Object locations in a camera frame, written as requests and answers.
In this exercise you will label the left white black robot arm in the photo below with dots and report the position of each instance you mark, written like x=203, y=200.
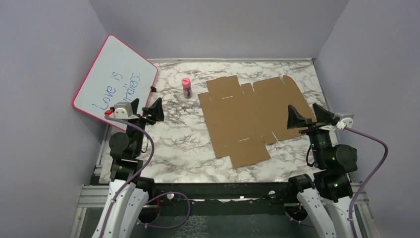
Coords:
x=131, y=151

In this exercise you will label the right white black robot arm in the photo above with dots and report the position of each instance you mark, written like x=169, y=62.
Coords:
x=327, y=197

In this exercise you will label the aluminium frame rail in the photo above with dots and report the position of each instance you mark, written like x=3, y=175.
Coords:
x=216, y=199

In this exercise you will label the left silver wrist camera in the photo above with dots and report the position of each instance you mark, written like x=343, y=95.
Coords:
x=123, y=110

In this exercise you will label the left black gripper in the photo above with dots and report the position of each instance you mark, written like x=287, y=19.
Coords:
x=155, y=110

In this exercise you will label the pink-framed whiteboard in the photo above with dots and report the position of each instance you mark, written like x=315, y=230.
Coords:
x=118, y=74

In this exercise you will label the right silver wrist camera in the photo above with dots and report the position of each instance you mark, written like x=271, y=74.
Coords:
x=345, y=121

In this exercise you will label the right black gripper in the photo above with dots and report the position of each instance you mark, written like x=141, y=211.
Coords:
x=322, y=115

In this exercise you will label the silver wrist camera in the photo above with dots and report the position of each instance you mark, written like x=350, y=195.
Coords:
x=345, y=121
x=123, y=110

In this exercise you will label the brown cardboard box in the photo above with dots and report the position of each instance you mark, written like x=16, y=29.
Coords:
x=242, y=119

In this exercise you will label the pink-capped clear bottle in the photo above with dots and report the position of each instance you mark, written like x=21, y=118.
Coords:
x=187, y=91

